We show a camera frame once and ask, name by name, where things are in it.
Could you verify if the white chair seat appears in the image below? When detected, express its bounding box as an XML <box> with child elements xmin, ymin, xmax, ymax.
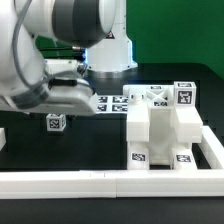
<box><xmin>126</xmin><ymin>93</ymin><xmax>203</xmax><ymax>170</ymax></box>

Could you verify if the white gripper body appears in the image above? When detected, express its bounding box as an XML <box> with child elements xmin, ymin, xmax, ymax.
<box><xmin>0</xmin><ymin>58</ymin><xmax>99</xmax><ymax>118</ymax></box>

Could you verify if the white right fence bar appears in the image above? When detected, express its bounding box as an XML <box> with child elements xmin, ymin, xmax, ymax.
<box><xmin>199</xmin><ymin>126</ymin><xmax>224</xmax><ymax>170</ymax></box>

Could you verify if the white front fence bar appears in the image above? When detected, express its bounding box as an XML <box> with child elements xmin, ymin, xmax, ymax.
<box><xmin>0</xmin><ymin>170</ymin><xmax>224</xmax><ymax>199</ymax></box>

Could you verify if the grey cable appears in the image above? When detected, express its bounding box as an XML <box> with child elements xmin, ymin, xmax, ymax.
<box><xmin>11</xmin><ymin>0</ymin><xmax>81</xmax><ymax>91</ymax></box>

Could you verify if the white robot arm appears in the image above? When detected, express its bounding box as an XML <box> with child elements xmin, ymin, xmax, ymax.
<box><xmin>0</xmin><ymin>0</ymin><xmax>137</xmax><ymax>116</ymax></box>

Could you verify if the white left fence bar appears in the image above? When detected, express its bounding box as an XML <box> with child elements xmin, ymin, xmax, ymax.
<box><xmin>0</xmin><ymin>128</ymin><xmax>6</xmax><ymax>151</ymax></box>

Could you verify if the white fence bar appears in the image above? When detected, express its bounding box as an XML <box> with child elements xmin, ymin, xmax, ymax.
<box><xmin>199</xmin><ymin>126</ymin><xmax>224</xmax><ymax>170</ymax></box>
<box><xmin>0</xmin><ymin>170</ymin><xmax>224</xmax><ymax>199</ymax></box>
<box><xmin>0</xmin><ymin>128</ymin><xmax>6</xmax><ymax>151</ymax></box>

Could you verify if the white chair back assembly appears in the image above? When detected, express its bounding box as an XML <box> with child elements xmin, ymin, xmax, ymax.
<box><xmin>123</xmin><ymin>85</ymin><xmax>174</xmax><ymax>158</ymax></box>

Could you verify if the white marker sheet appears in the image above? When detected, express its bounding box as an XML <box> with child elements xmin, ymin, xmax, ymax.
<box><xmin>97</xmin><ymin>95</ymin><xmax>128</xmax><ymax>114</ymax></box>

